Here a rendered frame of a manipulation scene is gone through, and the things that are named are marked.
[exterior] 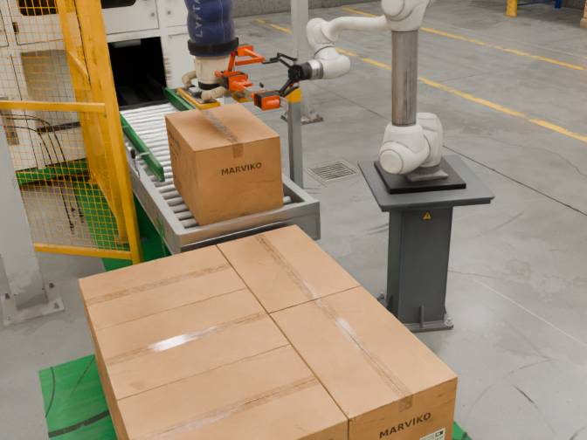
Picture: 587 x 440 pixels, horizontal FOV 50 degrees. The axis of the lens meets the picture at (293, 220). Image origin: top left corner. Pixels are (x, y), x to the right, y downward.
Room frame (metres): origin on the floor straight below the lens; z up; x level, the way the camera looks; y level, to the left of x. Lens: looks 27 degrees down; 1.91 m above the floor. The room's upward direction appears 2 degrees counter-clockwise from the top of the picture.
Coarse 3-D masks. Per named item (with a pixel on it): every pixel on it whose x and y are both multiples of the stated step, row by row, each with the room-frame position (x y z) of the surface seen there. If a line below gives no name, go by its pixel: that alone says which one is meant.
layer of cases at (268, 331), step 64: (192, 256) 2.39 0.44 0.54; (256, 256) 2.36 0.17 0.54; (320, 256) 2.34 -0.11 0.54; (128, 320) 1.93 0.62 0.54; (192, 320) 1.91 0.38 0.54; (256, 320) 1.90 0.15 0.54; (320, 320) 1.88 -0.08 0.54; (384, 320) 1.86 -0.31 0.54; (128, 384) 1.58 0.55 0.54; (192, 384) 1.57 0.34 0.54; (256, 384) 1.56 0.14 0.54; (320, 384) 1.54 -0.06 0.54; (384, 384) 1.53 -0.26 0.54; (448, 384) 1.54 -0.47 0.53
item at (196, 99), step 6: (180, 90) 3.01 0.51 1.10; (186, 90) 2.99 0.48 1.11; (186, 96) 2.91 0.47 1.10; (192, 96) 2.88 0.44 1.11; (198, 96) 2.88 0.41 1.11; (192, 102) 2.83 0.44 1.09; (198, 102) 2.79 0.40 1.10; (204, 102) 2.78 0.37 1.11; (210, 102) 2.79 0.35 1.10; (216, 102) 2.78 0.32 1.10; (198, 108) 2.76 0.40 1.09; (204, 108) 2.75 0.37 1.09
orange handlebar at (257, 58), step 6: (246, 54) 3.26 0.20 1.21; (252, 54) 3.18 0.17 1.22; (258, 54) 3.16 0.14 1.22; (240, 60) 3.05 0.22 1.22; (246, 60) 3.06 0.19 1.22; (252, 60) 3.07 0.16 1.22; (258, 60) 3.08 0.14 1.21; (264, 60) 3.11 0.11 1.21; (216, 72) 2.85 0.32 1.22; (234, 84) 2.65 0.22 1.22; (240, 84) 2.61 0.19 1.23; (246, 84) 2.61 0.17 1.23; (240, 90) 2.59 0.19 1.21; (252, 96) 2.47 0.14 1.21; (270, 102) 2.36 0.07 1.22; (276, 102) 2.36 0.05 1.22
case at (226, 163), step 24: (168, 120) 3.07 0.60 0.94; (192, 120) 3.01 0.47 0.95; (216, 120) 3.00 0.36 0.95; (240, 120) 2.98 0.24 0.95; (192, 144) 2.68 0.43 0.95; (216, 144) 2.66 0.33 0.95; (240, 144) 2.67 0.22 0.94; (264, 144) 2.71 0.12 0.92; (192, 168) 2.66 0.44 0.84; (216, 168) 2.62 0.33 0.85; (240, 168) 2.67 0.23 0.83; (264, 168) 2.71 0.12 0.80; (192, 192) 2.72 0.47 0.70; (216, 192) 2.62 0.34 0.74; (240, 192) 2.66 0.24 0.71; (264, 192) 2.70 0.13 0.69; (216, 216) 2.62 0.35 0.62; (240, 216) 2.66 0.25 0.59
